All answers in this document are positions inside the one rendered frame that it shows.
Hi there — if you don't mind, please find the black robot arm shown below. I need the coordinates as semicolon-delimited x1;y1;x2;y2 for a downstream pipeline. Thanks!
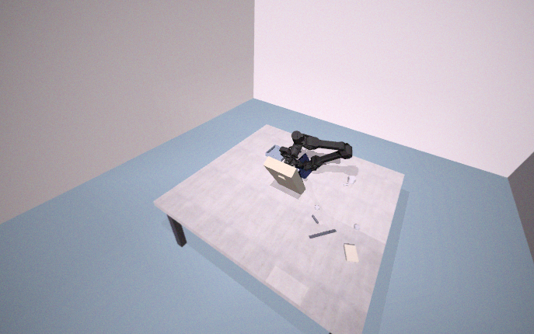
291;130;352;171

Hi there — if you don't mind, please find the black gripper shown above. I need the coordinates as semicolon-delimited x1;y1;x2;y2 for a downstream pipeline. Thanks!
279;144;303;167

